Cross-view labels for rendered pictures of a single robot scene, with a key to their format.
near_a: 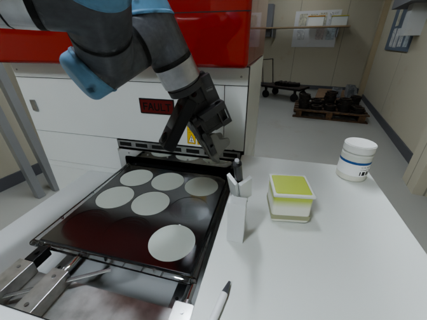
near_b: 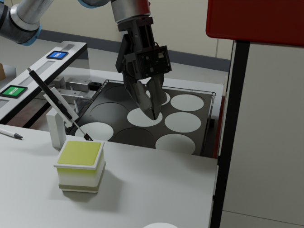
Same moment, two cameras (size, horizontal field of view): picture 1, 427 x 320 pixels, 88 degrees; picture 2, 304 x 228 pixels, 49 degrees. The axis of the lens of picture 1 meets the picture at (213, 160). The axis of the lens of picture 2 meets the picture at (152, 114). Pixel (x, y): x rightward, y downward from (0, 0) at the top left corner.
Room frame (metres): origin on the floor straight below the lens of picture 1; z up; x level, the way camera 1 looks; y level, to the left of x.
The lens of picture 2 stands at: (0.49, -0.62, 1.42)
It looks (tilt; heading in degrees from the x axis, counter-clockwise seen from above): 33 degrees down; 90
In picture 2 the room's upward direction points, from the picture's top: straight up
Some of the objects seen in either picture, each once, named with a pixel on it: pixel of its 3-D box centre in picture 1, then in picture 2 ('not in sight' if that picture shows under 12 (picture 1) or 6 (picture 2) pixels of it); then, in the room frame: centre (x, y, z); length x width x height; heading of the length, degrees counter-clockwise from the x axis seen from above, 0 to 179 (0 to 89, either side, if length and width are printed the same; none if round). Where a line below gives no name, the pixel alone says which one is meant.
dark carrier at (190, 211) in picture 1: (150, 203); (144, 117); (0.47, 0.17, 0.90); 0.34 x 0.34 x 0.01; 76
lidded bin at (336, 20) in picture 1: (338, 21); not in sight; (6.73, -3.23, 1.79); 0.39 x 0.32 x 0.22; 67
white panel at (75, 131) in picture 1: (127, 126); (235, 57); (0.74, 0.30, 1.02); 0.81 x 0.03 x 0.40; 76
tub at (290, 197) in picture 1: (288, 197); (82, 166); (0.36, -0.15, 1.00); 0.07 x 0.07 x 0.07; 85
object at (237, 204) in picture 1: (238, 202); (62, 119); (0.31, -0.04, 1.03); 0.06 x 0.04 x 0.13; 166
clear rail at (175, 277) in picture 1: (106, 260); (85, 109); (0.30, 0.21, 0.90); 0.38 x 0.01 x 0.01; 76
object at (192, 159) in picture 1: (176, 166); (220, 125); (0.68, 0.13, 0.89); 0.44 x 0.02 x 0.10; 76
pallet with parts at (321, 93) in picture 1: (335, 92); not in sight; (5.67, -3.03, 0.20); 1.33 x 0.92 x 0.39; 157
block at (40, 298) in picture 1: (43, 294); (68, 96); (0.23, 0.29, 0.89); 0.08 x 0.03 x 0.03; 166
